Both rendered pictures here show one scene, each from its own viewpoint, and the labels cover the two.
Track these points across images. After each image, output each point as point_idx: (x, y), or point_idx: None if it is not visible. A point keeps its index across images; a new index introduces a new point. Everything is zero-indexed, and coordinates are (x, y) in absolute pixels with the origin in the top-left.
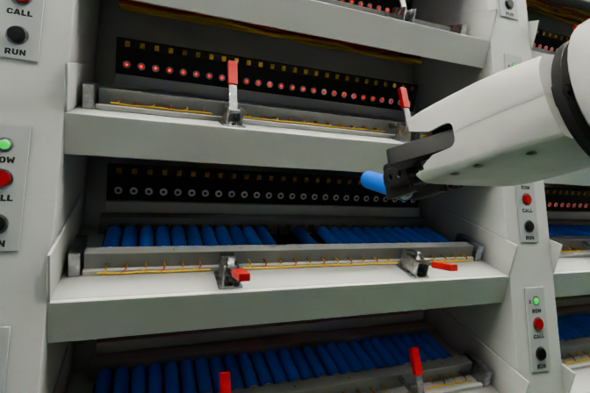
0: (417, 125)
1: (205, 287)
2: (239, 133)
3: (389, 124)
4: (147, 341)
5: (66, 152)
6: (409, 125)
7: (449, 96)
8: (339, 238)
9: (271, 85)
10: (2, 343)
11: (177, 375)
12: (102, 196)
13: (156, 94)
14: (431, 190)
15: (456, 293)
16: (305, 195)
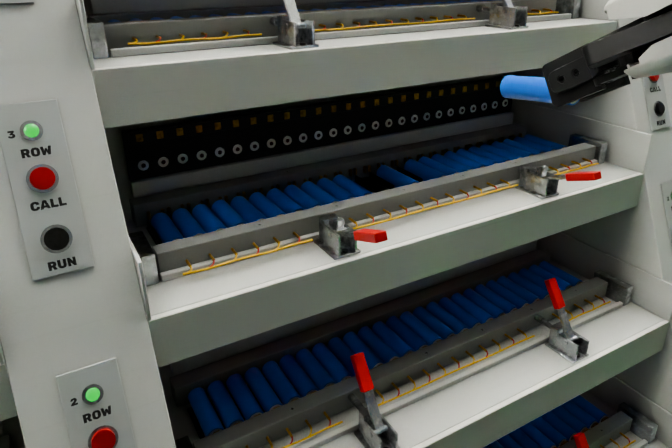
0: (624, 10)
1: (318, 261)
2: (314, 56)
3: (476, 6)
4: (232, 346)
5: (104, 125)
6: (609, 11)
7: None
8: (437, 169)
9: None
10: (113, 379)
11: (284, 374)
12: (116, 178)
13: (180, 20)
14: (609, 86)
15: (590, 206)
16: (378, 122)
